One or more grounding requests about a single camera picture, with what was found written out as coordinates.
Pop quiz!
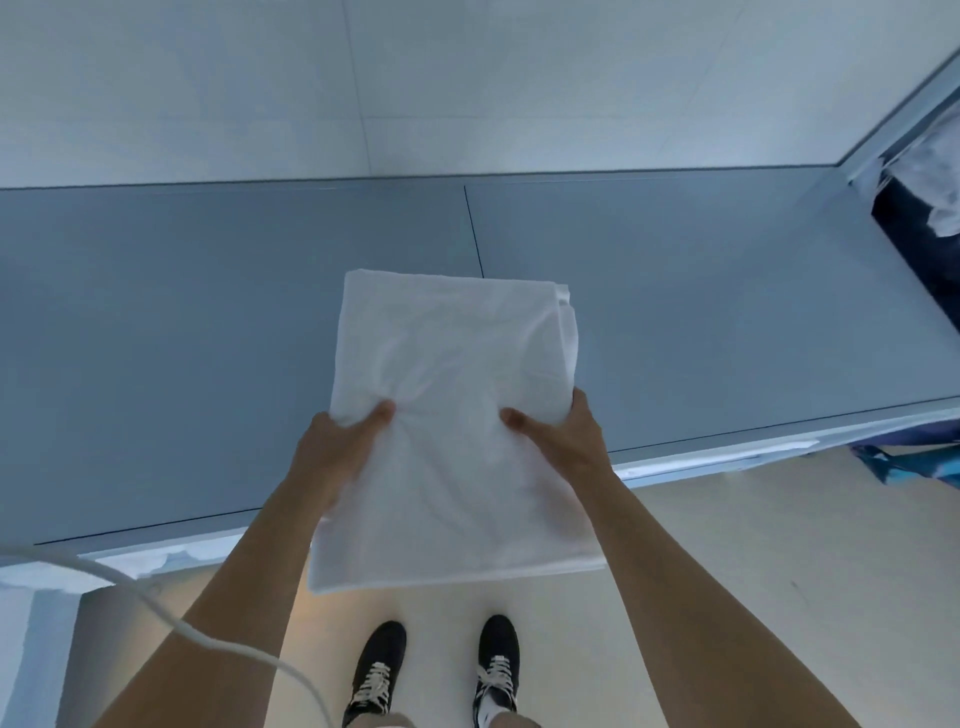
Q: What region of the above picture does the person's left hand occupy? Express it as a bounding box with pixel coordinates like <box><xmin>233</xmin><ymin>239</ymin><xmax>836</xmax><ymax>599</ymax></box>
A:
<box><xmin>291</xmin><ymin>399</ymin><xmax>397</xmax><ymax>520</ymax></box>

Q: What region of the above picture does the person's right hand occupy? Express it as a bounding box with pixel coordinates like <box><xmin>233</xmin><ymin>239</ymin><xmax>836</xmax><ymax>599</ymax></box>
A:
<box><xmin>499</xmin><ymin>387</ymin><xmax>618</xmax><ymax>497</ymax></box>

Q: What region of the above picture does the white towel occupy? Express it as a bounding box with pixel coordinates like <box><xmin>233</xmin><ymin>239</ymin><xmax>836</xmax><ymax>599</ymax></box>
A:
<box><xmin>308</xmin><ymin>269</ymin><xmax>607</xmax><ymax>596</ymax></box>

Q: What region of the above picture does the person's right forearm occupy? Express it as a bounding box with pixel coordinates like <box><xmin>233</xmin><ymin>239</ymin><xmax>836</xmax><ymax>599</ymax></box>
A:
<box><xmin>576</xmin><ymin>466</ymin><xmax>875</xmax><ymax>728</ymax></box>

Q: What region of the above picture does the person's left forearm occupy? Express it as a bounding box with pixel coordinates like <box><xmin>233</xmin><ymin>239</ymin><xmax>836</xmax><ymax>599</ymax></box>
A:
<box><xmin>88</xmin><ymin>474</ymin><xmax>333</xmax><ymax>728</ymax></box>

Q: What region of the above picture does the grey table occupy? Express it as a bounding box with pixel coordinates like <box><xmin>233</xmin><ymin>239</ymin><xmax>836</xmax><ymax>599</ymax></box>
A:
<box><xmin>0</xmin><ymin>165</ymin><xmax>960</xmax><ymax>579</ymax></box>

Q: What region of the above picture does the black right shoe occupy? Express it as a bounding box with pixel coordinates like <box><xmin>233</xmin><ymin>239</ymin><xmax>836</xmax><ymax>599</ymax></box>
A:
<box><xmin>472</xmin><ymin>615</ymin><xmax>521</xmax><ymax>728</ymax></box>

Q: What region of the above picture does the black shoe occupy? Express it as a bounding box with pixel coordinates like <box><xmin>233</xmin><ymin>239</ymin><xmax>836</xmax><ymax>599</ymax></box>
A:
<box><xmin>342</xmin><ymin>620</ymin><xmax>408</xmax><ymax>726</ymax></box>
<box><xmin>472</xmin><ymin>615</ymin><xmax>521</xmax><ymax>728</ymax></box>

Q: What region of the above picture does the black left shoe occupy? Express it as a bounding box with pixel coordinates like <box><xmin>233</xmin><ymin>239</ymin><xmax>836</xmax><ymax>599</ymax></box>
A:
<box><xmin>342</xmin><ymin>620</ymin><xmax>408</xmax><ymax>726</ymax></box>

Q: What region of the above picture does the blue bag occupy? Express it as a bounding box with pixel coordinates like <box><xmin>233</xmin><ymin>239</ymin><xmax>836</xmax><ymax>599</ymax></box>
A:
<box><xmin>851</xmin><ymin>444</ymin><xmax>960</xmax><ymax>490</ymax></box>

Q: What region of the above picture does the white cloth pile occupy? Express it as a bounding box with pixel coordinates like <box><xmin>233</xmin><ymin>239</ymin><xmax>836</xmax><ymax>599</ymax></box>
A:
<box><xmin>882</xmin><ymin>105</ymin><xmax>960</xmax><ymax>239</ymax></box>

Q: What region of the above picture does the white cable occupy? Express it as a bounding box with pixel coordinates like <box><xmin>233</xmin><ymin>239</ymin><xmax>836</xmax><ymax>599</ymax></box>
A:
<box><xmin>0</xmin><ymin>549</ymin><xmax>336</xmax><ymax>728</ymax></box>

